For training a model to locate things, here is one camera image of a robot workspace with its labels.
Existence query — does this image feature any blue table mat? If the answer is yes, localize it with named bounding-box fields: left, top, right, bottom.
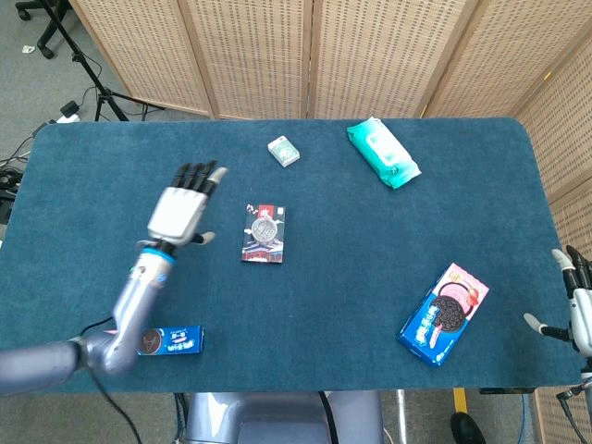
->
left=0, top=117, right=588, bottom=395

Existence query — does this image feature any green wet wipes pack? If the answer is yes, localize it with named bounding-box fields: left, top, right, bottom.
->
left=346, top=117, right=423, bottom=191

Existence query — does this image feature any small white teal packet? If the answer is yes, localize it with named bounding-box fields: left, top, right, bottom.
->
left=266, top=135, right=301, bottom=168

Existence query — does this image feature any black office chair base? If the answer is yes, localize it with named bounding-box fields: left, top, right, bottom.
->
left=15, top=0, right=73, bottom=60

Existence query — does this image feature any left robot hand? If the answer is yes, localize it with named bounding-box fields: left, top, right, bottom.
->
left=146, top=159, right=229, bottom=247

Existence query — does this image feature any red and black box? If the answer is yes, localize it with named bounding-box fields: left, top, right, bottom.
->
left=240, top=203, right=287, bottom=265

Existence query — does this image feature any black tripod stand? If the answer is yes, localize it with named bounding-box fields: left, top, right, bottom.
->
left=39, top=0, right=166, bottom=122

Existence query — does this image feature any grey robot torso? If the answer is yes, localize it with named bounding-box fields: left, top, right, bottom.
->
left=173, top=390, right=385, bottom=444

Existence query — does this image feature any wide blue pink cookie box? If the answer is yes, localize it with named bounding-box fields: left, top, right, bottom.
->
left=396, top=262, right=490, bottom=368

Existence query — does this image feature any long Oreo cookie pack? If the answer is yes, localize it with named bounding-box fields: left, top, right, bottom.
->
left=105, top=326, right=205, bottom=357

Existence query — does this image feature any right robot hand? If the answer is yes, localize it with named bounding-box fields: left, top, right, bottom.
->
left=523, top=244, right=592, bottom=357

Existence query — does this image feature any black shoe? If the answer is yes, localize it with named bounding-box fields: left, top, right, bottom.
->
left=450, top=412, right=486, bottom=444

